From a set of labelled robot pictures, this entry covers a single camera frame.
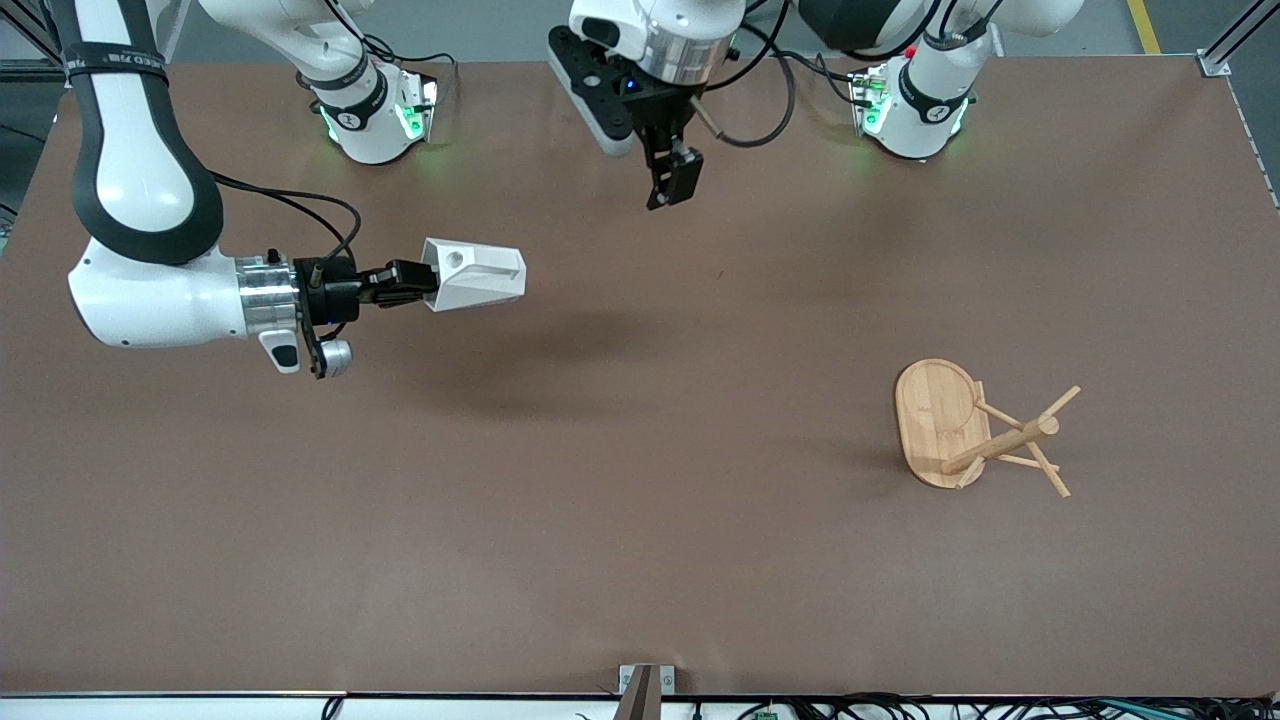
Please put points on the white faceted cup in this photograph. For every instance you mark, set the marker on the white faceted cup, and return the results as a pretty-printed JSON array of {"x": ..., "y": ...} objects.
[{"x": 480, "y": 275}]

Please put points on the wooden cup rack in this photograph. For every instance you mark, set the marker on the wooden cup rack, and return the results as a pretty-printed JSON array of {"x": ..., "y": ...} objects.
[{"x": 940, "y": 420}]

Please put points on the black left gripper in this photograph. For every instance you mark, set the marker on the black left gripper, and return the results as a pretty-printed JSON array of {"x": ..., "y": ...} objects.
[{"x": 664, "y": 119}]

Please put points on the metal camera post bracket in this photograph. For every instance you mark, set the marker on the metal camera post bracket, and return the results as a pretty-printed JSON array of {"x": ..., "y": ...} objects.
[{"x": 645, "y": 690}]

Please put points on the aluminium frame profile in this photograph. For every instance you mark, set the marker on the aluminium frame profile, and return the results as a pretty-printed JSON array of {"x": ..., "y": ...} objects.
[
  {"x": 1235, "y": 35},
  {"x": 25, "y": 45}
]

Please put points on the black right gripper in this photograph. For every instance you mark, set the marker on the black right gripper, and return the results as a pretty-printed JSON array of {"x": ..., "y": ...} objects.
[{"x": 337, "y": 290}]

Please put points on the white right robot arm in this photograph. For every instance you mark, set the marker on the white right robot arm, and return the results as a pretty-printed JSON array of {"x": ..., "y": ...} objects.
[{"x": 140, "y": 200}]

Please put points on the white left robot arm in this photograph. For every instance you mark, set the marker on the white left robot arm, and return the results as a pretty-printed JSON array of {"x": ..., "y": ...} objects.
[{"x": 915, "y": 110}]

